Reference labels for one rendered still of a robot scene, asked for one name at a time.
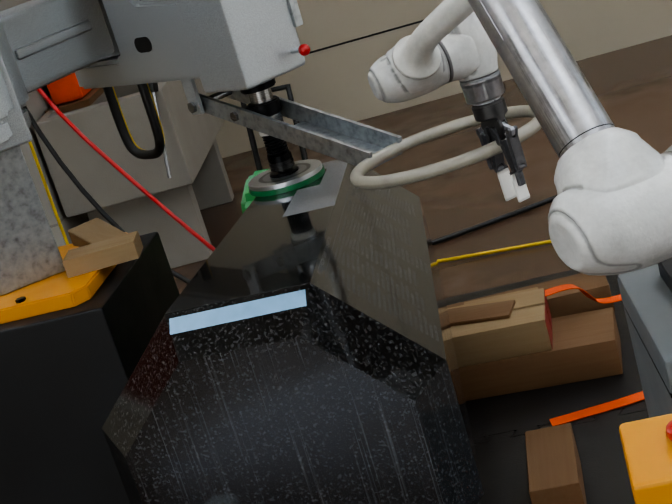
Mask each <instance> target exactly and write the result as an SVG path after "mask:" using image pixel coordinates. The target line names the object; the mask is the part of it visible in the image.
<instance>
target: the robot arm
mask: <svg viewBox="0 0 672 504"><path fill-rule="evenodd" d="M497 52H498V53H499V55H500V56H501V58H502V60H503V61H504V63H505V65H506V67H507V68H508V70H509V72H510V74H511V75H512V77H513V79H514V80H515V82H516V84H517V86H518V87H519V89H520V91H521V93H522V94H523V96H524V98H525V99H526V101H527V103H528V105H529V106H530V108H531V110H532V112H533V113H534V115H535V117H536V119H537V120H538V122H539V124H540V125H541V127H542V129H543V131H544V132H545V134H546V136H547V138H548V139H549V141H550V143H551V144H552V146H553V148H554V150H555V151H556V153H557V155H558V157H559V158H560V159H559V160H558V163H557V166H556V170H555V175H554V184H555V186H556V190H557V196H556V197H555V198H554V199H553V201H552V204H551V206H550V210H549V214H548V225H549V227H548V228H549V236H550V239H551V243H552V245H553V247H554V249H555V251H556V253H557V254H558V256H559V257H560V259H561V260H562V261H563V262H564V263H565V264H566V265H567V266H568V267H570V268H571V269H573V270H576V271H578V272H580V273H582V274H586V275H597V276H602V275H617V274H624V273H629V272H633V271H637V270H640V269H643V268H646V267H649V266H652V265H655V264H657V263H660V262H663V261H665V260H667V259H670V258H672V145H671V146H670V147H669V148H668V149H667V150H666V151H665V152H664V153H662V154H659V153H658V152H657V151H656V150H655V149H654V148H652V147H651V146H650V145H649V144H647V143H646V142H645V141H644V140H642V139H641V138H640V136H639V135H638V134H637V133H635V132H632V131H629V130H626V129H622V128H618V127H615V126H614V124H613V122H612V121H611V119H610V117H609V116H608V114H607V112H606V111H605V109H604V107H603V106H602V104H601V102H600V101H599V99H598V97H597V96H596V94H595V92H594V91H593V89H592V87H591V86H590V84H589V82H588V81H587V79H586V77H585V76H584V74H583V72H582V71H581V69H580V67H579V66H578V64H577V62H576V61H575V59H574V57H573V56H572V54H571V52H570V51H569V49H568V47H567V46H566V44H565V42H564V41H563V39H562V37H561V36H560V34H559V33H558V31H557V29H556V28H555V26H554V24H553V23H552V21H551V19H550V18H549V16H548V14H547V13H546V11H545V9H544V8H543V6H542V4H541V3H540V1H539V0H444V1H443V2H442V3H441V4H440V5H439V6H438V7H437V8H436V9H435V10H434V11H433V12H432V13H430V14H429V15H428V16H427V17H426V18H425V19H424V20H423V22H422V23H421V24H420V25H419V26H418V27H417V28H416V29H415V31H414V32H413V33H412V35H409V36H406V37H404V38H402V39H401V40H399V41H398V42H397V44H396V45H395V46H394V47H393V48H392V49H390V50H389V51H388V52H387V53H386V55H384V56H382V57H380V58H379V59H378V60H377V61H376V62H375V63H374V64H373V65H372V66H371V68H370V69H369V73H368V82H369V85H370V87H371V89H372V91H373V93H374V95H375V96H376V98H378V99H379V100H381V101H383V102H385V103H399V102H405V101H408V100H412V99H415V98H417V97H420V96H423V95H425V94H427V93H430V92H432V91H434V90H436V89H438V88H439V87H441V86H443V85H445V84H447V83H450V82H453V81H457V80H459V82H460V86H461V88H462V91H463V94H464V97H465V100H466V103H467V104H468V105H472V107H471V109H472V112H473V115H474V118H475V121H477V122H481V127H480V128H477V129H476V130H475V131H476V133H477V135H478V137H479V139H480V142H481V145H482V146H484V145H486V144H489V143H491V142H493V141H495V140H496V143H497V145H498V146H500V147H501V149H502V151H503V152H502V153H500V154H497V155H495V156H493V157H491V158H488V159H486V161H487V164H488V167H489V169H490V170H492V169H493V170H494V171H495V172H496V173H497V176H498V179H499V182H500V185H501V188H502V191H503V195H504V198H505V201H509V200H511V199H513V198H515V197H517V199H518V202H522V201H524V200H526V199H528V198H530V194H529V191H528V188H527V185H526V181H525V178H524V175H523V172H522V170H523V169H524V168H525V167H527V163H526V160H525V156H524V153H523V150H522V146H521V143H520V140H519V136H518V128H517V126H516V125H514V126H510V125H509V124H508V121H507V120H506V118H505V114H506V113H507V111H508V108H507V105H506V102H505V99H504V97H503V96H501V95H503V94H504V93H505V88H504V84H503V81H502V78H501V75H500V74H501V73H500V71H499V68H498V62H497ZM504 139H505V140H504ZM501 140H503V141H501ZM503 153H504V156H505V158H506V160H507V162H508V165H509V167H510V169H511V171H512V172H510V171H509V168H507V167H508V166H507V165H505V161H504V156H503ZM492 162H493V163H492Z"/></svg>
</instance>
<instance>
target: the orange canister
mask: <svg viewBox="0 0 672 504"><path fill-rule="evenodd" d="M47 88H48V91H49V94H50V96H51V99H52V102H53V103H54V104H55V105H56V106H58V108H59V110H60V111H61V112H62V113H65V112H69V111H72V110H76V109H80V108H83V107H87V106H90V105H91V104H92V103H93V102H94V101H95V100H96V99H97V98H98V97H100V96H101V95H102V94H103V93H104V90H103V88H93V89H84V87H80V86H79V83H78V80H77V78H76V75H75V72H74V73H72V74H70V75H68V76H65V77H63V78H61V79H59V80H57V81H54V82H52V83H50V84H48V85H47ZM59 105H60V106H59Z"/></svg>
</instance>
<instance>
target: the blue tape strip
mask: <svg viewBox="0 0 672 504"><path fill-rule="evenodd" d="M303 306H307V304H306V293H305V289H304V290H299V291H295V292H290V293H286V294H281V295H276V296H272V297H267V298H263V299H258V300H253V301H249V302H244V303H239V304H235V305H230V306H226V307H221V308H216V309H212V310H207V311H203V312H198V313H193V314H189V315H184V316H180V317H175V318H170V319H169V323H170V335H172V334H177V333H181V332H186V331H191V330H196V329H200V328H205V327H210V326H214V325H219V324H224V323H228V322H233V321H238V320H242V319H247V318H252V317H256V316H261V315H266V314H270V313H275V312H280V311H284V310H289V309H294V308H298V307H303Z"/></svg>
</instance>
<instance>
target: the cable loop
mask: <svg viewBox="0 0 672 504"><path fill-rule="evenodd" d="M137 86H138V89H139V92H140V95H141V98H142V101H143V104H144V107H145V110H146V113H147V116H148V119H149V122H150V125H151V129H152V132H153V136H154V140H155V148H154V149H153V150H144V149H141V148H140V147H138V146H137V144H136V143H135V142H134V140H133V138H132V136H131V134H130V131H129V129H128V127H127V124H126V121H125V119H124V116H123V113H122V110H121V107H120V104H119V102H118V99H117V96H116V93H115V90H114V87H104V88H103V90H104V93H105V96H106V99H107V102H108V104H109V107H110V110H111V113H112V116H113V119H114V121H115V124H116V127H117V129H118V132H119V134H120V137H121V139H122V141H123V143H124V145H125V147H126V149H127V150H128V151H129V152H130V153H131V154H132V155H133V156H135V157H136V158H139V159H156V158H158V157H160V156H161V155H162V154H163V152H164V147H165V139H164V133H163V129H162V126H161V122H160V119H159V116H158V112H157V109H156V106H155V103H154V100H153V97H152V94H151V92H150V89H149V86H148V83H146V84H137Z"/></svg>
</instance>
